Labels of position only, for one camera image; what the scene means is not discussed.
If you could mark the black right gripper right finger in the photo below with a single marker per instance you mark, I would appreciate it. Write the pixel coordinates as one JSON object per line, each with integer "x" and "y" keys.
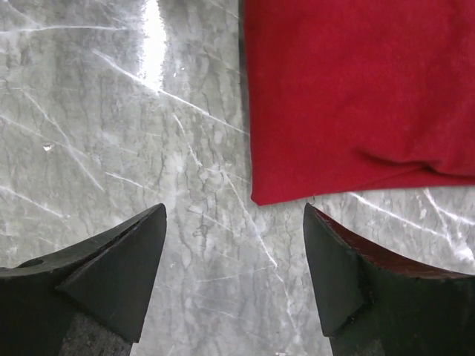
{"x": 373, "y": 301}

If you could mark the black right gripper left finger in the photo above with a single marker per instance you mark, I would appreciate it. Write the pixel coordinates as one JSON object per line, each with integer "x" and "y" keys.
{"x": 90, "y": 298}

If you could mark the red t shirt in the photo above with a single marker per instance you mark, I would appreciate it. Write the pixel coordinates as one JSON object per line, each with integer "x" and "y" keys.
{"x": 359, "y": 95}

